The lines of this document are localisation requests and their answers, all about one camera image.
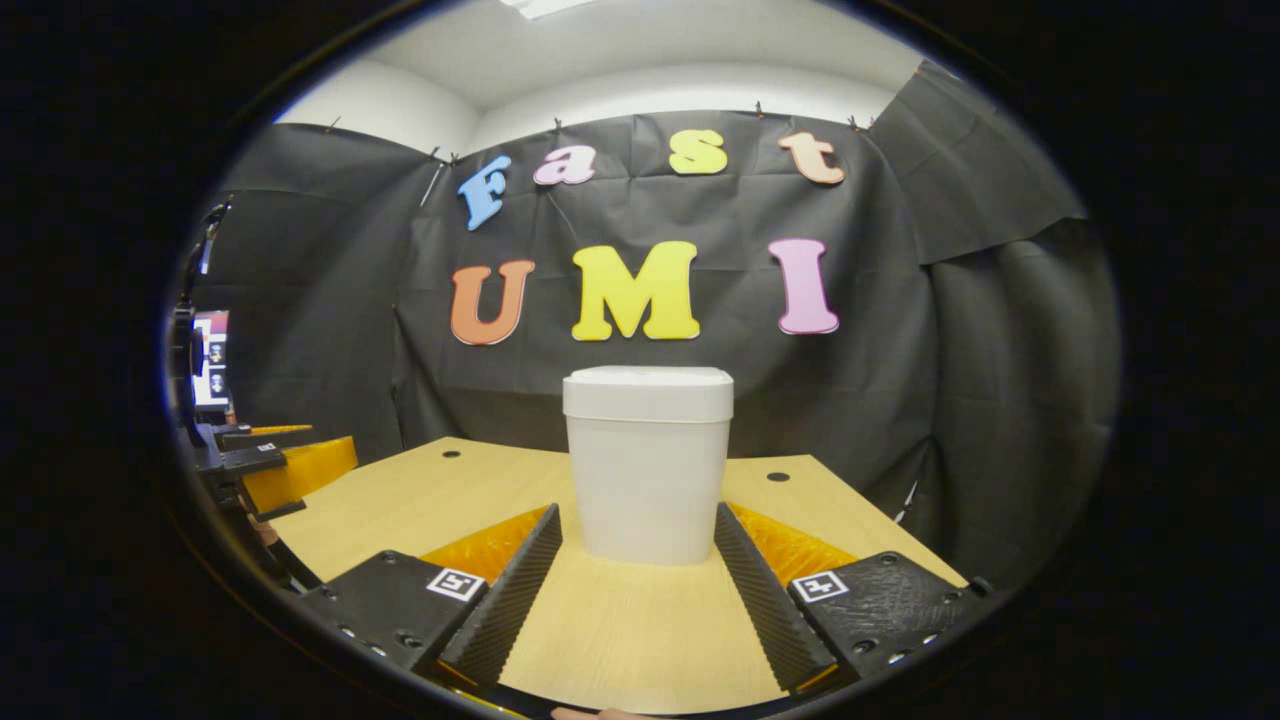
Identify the white desktop garbage bin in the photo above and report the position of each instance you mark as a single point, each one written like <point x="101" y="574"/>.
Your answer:
<point x="648" y="470"/>

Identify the black backdrop cloth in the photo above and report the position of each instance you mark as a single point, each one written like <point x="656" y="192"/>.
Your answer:
<point x="950" y="400"/>

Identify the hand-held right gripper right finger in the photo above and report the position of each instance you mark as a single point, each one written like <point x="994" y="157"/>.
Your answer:
<point x="760" y="600"/>

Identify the wooden desktop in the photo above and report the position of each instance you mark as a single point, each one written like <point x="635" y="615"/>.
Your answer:
<point x="640" y="640"/>

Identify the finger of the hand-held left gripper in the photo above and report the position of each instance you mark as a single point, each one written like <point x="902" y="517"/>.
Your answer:
<point x="300" y="470"/>
<point x="245" y="438"/>

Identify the computer monitor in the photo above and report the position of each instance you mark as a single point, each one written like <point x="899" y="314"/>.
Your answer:
<point x="212" y="360"/>

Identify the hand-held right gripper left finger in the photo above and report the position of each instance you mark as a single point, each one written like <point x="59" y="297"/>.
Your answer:
<point x="510" y="600"/>

